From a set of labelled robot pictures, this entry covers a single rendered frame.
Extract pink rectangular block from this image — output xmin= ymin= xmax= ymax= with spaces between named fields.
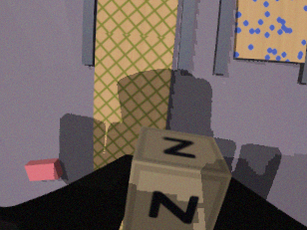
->
xmin=24 ymin=158 xmax=62 ymax=180

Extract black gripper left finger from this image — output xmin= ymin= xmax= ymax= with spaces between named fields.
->
xmin=0 ymin=154 xmax=133 ymax=230

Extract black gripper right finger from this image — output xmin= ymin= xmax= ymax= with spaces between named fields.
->
xmin=213 ymin=176 xmax=307 ymax=230

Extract tan cube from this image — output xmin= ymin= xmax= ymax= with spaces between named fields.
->
xmin=122 ymin=125 xmax=231 ymax=230

